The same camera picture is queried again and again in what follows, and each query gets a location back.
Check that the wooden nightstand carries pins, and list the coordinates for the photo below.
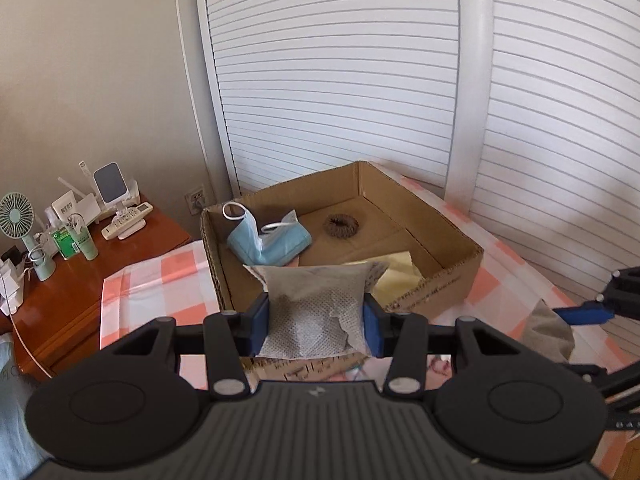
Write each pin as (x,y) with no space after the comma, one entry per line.
(100,280)

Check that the white remote control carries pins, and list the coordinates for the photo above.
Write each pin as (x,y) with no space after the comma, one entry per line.
(127,220)

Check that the green labelled bottle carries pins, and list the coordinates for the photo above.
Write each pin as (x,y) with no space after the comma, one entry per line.
(64,245)

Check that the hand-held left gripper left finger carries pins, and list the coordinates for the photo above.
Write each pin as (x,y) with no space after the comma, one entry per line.
(260,322)

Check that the blue-grey bed blanket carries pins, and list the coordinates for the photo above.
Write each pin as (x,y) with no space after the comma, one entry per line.
(10,410)

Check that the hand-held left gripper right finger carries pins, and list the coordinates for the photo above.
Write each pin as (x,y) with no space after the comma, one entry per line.
(372,325)

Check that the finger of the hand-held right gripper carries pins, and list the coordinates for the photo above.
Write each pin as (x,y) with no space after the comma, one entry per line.
(597,375)
(585,315)

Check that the pink checkered tablecloth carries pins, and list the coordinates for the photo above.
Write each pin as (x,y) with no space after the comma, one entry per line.
(150,285)

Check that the white card box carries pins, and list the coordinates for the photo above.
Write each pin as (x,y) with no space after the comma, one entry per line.
(67,207)

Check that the pale yellow cloth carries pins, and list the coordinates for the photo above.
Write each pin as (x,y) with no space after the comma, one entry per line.
(395,280)

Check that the grey cloth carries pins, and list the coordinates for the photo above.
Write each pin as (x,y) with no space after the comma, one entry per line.
(547,332)

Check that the brown cardboard box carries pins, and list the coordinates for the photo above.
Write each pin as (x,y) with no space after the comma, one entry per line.
(430,250)

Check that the white power strip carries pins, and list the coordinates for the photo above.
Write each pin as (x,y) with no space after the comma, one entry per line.
(11,285)

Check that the grey fabric pouch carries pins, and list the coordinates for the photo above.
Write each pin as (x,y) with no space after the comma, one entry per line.
(310,310)

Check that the blue face mask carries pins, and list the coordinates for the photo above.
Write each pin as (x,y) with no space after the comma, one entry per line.
(270,247)

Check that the green tube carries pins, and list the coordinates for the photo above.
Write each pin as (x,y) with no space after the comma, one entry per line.
(87,242)

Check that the white wall socket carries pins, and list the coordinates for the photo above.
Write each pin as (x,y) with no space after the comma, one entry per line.
(196,200)

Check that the brown hair scrunchie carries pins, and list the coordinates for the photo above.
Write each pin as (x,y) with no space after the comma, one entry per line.
(332,227)

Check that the white phone stand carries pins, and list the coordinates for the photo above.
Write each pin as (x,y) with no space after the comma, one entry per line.
(109,182)

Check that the small green desk fan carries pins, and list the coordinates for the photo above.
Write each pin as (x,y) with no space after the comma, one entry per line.
(15,215)

